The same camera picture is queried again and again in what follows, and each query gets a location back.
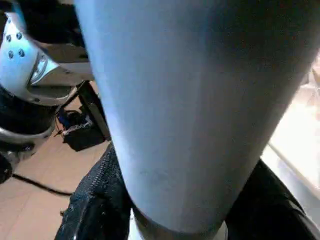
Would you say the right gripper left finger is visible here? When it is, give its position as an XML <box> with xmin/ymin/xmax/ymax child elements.
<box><xmin>53</xmin><ymin>146</ymin><xmax>133</xmax><ymax>240</ymax></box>

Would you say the white plastic table top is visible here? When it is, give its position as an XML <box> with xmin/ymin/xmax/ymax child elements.
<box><xmin>267</xmin><ymin>49</ymin><xmax>320</xmax><ymax>198</ymax></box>

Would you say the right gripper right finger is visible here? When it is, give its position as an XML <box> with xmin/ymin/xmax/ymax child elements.
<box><xmin>224</xmin><ymin>159</ymin><xmax>320</xmax><ymax>240</ymax></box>

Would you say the black floor power box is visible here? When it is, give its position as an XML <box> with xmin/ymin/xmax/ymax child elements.
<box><xmin>56</xmin><ymin>109</ymin><xmax>106</xmax><ymax>152</ymax></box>

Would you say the black floor cable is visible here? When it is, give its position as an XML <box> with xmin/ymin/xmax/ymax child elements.
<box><xmin>11</xmin><ymin>173</ymin><xmax>75</xmax><ymax>197</ymax></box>

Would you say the black metal frame bar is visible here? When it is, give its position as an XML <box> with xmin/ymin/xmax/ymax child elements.
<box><xmin>77</xmin><ymin>79</ymin><xmax>112</xmax><ymax>143</ymax></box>

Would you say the white plastic table leg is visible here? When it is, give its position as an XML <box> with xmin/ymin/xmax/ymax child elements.
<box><xmin>73</xmin><ymin>0</ymin><xmax>320</xmax><ymax>240</ymax></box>

